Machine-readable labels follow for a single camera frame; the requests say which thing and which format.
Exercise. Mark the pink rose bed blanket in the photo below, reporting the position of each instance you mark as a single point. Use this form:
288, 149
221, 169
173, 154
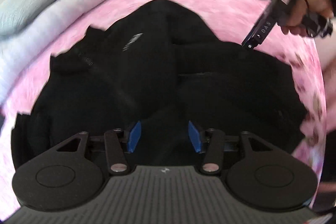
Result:
230, 20

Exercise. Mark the black zip fleece jacket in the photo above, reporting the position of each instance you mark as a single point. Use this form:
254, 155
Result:
163, 66

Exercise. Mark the person right hand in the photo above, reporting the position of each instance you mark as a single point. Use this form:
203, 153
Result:
293, 25

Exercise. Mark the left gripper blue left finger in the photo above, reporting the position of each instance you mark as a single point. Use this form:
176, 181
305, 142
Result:
119, 142

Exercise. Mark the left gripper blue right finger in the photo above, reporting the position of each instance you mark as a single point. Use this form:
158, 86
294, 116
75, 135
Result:
210, 143

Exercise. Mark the grey knitted pillow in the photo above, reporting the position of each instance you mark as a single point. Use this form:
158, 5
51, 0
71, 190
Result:
17, 14

